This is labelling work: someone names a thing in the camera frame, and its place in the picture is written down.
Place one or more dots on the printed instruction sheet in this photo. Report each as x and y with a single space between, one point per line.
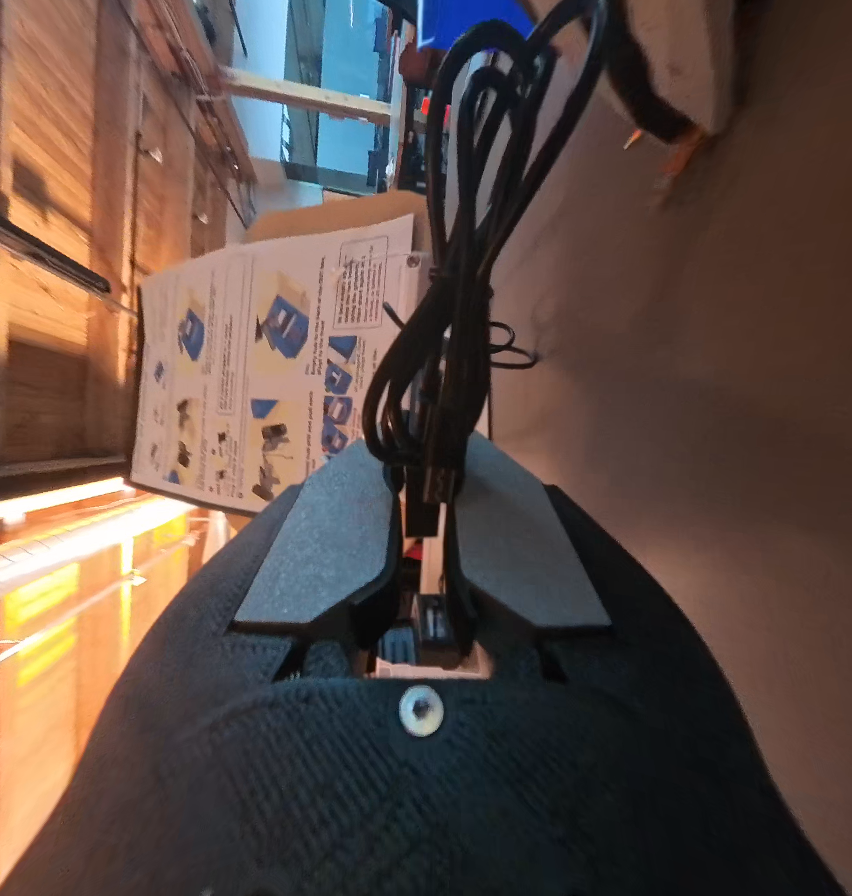
258 364

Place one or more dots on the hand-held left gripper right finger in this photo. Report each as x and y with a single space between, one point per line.
524 553

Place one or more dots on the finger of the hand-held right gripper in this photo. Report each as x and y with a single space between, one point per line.
685 56

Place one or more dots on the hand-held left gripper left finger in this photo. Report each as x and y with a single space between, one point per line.
314 546

